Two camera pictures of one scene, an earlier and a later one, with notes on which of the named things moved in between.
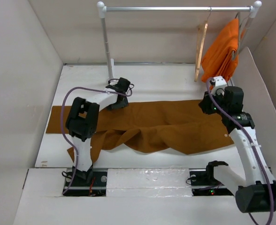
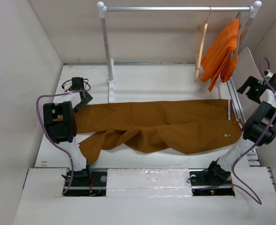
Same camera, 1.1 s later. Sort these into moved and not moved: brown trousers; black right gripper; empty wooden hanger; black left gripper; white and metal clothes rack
Moved: black left gripper; black right gripper
Not moved: white and metal clothes rack; brown trousers; empty wooden hanger
